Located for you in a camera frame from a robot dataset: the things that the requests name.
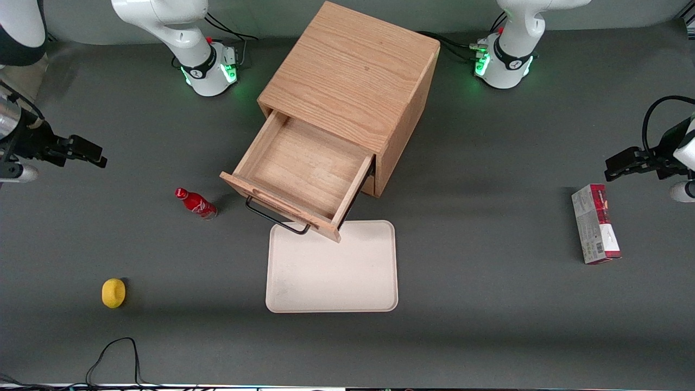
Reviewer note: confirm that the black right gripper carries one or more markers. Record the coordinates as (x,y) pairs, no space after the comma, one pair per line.
(31,139)

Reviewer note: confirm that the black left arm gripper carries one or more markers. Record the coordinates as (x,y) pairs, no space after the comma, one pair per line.
(663,147)

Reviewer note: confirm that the wooden drawer with wide front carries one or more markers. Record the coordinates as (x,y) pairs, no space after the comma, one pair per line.
(304,163)

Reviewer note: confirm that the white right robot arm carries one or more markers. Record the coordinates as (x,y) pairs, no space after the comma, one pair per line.
(184,38)

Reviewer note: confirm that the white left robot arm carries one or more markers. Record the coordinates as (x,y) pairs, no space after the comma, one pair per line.
(510,54)

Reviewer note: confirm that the wooden drawer cabinet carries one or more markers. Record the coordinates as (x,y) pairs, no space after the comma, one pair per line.
(353,70)

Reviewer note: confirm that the grey and red carton box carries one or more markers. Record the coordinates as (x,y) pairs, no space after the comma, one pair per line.
(594,222)

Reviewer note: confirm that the red soda bottle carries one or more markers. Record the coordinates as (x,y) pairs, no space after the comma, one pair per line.
(196,204)

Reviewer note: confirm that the yellow toy lemon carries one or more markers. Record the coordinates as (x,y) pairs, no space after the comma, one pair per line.
(113,293)

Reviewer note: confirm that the cream rectangular tray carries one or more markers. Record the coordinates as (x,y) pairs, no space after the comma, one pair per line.
(331,271)

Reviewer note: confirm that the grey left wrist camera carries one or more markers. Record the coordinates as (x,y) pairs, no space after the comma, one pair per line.
(683,191)

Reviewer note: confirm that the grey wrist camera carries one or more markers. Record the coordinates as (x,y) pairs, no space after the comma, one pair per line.
(683,191)
(15,172)

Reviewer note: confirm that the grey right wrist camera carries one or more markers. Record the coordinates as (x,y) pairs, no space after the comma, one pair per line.
(15,172)

